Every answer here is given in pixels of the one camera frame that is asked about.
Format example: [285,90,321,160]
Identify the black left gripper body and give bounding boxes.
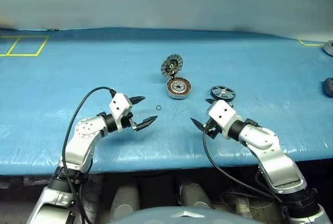
[121,111,138,131]

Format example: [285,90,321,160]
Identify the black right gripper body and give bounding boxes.
[203,118,222,140]

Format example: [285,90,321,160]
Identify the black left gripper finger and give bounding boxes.
[135,115,159,131]
[129,95,146,106]

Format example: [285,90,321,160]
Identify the black spoked rotor wheel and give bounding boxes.
[209,84,237,103]

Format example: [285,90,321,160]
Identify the silver motor stator copper windings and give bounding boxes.
[166,77,193,101]

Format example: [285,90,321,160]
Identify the blue table cover sheet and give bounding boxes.
[0,27,333,176]

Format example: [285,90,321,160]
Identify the grey rounded shape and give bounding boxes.
[110,185,142,222]
[177,179,213,209]

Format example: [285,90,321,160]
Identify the grey-blue robot torso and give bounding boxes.
[111,206,256,224]

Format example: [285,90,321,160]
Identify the dark grey rounded object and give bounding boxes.
[322,77,333,95]

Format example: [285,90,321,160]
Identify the light grey object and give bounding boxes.
[322,40,333,57]

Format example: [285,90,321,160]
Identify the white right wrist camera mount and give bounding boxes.
[206,99,244,140]

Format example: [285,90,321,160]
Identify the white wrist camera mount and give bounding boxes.
[206,99,244,140]
[108,93,132,132]

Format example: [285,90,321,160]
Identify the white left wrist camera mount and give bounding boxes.
[108,93,132,132]

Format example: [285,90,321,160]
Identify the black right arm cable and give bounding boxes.
[202,127,290,224]

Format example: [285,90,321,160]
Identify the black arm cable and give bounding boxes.
[61,86,117,224]
[202,127,290,224]

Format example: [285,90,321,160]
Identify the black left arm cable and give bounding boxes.
[61,86,117,224]

